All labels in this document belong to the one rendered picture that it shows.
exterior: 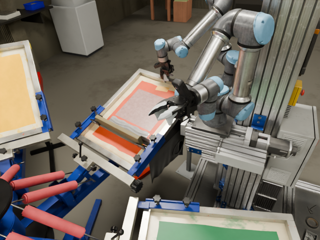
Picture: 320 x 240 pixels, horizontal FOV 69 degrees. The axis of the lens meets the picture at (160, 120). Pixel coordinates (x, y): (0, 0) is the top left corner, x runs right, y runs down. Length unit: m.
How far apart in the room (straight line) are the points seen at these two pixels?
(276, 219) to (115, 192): 1.73
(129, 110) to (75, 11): 3.91
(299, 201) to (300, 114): 1.07
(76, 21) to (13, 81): 3.62
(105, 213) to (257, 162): 1.67
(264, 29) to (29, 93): 1.60
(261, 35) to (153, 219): 1.05
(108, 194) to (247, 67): 2.03
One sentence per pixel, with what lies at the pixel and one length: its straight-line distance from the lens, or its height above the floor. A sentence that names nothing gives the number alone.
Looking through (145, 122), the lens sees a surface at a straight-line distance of 1.66.
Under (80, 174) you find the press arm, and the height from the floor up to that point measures 1.07.
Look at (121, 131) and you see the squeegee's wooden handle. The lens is 1.54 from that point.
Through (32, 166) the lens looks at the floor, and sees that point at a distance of 3.32.
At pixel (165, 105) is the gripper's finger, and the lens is 0.87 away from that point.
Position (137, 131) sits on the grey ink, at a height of 1.11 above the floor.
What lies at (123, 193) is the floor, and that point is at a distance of 2.67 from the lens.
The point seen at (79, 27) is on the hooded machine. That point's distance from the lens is 5.54.
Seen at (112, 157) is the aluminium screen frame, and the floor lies 1.07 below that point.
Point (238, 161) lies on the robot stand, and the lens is 1.40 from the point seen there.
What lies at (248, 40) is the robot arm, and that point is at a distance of 1.10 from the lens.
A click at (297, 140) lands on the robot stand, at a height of 1.19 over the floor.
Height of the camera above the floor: 2.18
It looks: 39 degrees down
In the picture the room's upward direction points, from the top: 3 degrees counter-clockwise
